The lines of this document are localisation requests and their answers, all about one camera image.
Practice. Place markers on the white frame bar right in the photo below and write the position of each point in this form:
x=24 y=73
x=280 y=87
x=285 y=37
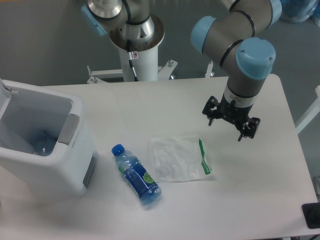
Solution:
x=309 y=114

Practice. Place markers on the blue plastic water bottle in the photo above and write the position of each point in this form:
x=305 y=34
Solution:
x=136 y=175

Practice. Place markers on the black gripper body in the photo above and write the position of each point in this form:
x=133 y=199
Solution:
x=237 y=116

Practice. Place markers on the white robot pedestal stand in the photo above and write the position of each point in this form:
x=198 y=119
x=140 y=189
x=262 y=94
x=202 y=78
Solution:
x=138 y=46

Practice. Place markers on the white trash can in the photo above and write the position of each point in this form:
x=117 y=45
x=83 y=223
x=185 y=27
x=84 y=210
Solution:
x=44 y=138

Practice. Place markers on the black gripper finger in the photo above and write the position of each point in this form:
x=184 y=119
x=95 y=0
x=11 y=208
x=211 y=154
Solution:
x=212 y=110
x=249 y=128

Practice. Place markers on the black device at table edge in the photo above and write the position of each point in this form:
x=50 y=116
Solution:
x=311 y=212

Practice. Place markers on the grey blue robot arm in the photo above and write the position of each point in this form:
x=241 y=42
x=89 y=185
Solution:
x=232 y=43

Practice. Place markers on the blue plastic bag background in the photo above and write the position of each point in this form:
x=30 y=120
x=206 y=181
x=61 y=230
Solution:
x=297 y=11

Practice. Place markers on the white plastic bag wrapper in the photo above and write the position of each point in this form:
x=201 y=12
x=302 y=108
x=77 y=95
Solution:
x=180 y=159

